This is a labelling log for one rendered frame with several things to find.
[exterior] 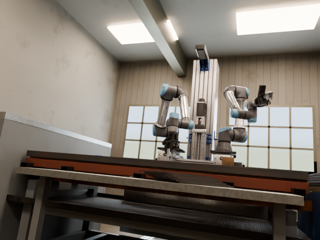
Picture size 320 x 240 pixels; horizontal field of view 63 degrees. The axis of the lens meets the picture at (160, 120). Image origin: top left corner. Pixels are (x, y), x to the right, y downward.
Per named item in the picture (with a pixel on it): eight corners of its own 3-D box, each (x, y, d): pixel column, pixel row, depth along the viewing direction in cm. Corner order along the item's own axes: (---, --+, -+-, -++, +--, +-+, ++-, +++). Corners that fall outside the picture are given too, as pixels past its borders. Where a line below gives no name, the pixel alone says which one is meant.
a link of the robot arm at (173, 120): (177, 115, 204) (180, 112, 196) (176, 128, 202) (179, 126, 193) (168, 113, 203) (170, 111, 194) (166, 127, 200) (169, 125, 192)
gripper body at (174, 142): (170, 147, 187) (172, 131, 189) (164, 148, 194) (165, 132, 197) (179, 149, 191) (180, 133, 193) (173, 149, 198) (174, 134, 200)
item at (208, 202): (295, 262, 173) (295, 207, 180) (119, 231, 214) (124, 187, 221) (294, 260, 176) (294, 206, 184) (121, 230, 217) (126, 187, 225)
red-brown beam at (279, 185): (309, 194, 112) (308, 180, 113) (24, 165, 161) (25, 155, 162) (304, 193, 120) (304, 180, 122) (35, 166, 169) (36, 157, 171)
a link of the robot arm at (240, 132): (228, 142, 245) (230, 87, 257) (243, 144, 247) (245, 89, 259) (233, 141, 234) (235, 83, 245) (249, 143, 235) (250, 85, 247)
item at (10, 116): (5, 118, 151) (6, 111, 152) (-66, 116, 170) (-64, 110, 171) (111, 147, 271) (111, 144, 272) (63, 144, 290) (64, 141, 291)
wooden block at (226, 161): (234, 167, 132) (234, 157, 133) (221, 166, 134) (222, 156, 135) (232, 168, 144) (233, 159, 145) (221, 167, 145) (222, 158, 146)
